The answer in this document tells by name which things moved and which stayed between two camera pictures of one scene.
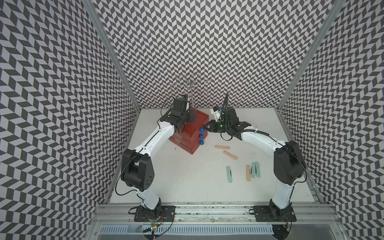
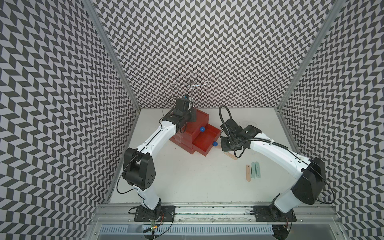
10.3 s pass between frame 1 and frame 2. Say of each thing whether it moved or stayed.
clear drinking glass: stayed
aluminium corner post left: stayed
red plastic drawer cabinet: moved
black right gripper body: moved
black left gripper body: stayed
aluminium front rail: stayed
